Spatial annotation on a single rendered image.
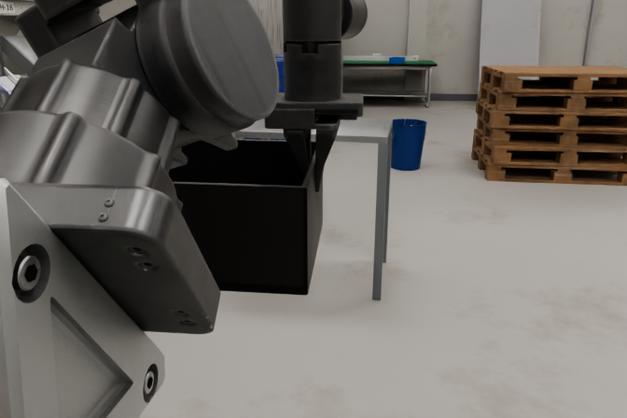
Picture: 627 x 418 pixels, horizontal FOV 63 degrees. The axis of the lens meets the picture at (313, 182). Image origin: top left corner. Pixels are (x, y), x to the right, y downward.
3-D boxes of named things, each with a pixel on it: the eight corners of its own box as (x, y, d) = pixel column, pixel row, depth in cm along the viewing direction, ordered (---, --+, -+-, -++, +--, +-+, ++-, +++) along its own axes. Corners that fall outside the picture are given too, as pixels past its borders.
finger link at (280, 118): (277, 179, 58) (274, 97, 55) (340, 181, 58) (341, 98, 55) (266, 200, 52) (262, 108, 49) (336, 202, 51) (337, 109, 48)
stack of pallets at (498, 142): (601, 160, 498) (617, 65, 472) (646, 187, 416) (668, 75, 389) (467, 156, 512) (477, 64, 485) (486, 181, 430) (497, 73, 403)
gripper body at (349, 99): (269, 109, 56) (267, 39, 53) (363, 110, 55) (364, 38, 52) (257, 121, 50) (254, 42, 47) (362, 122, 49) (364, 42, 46)
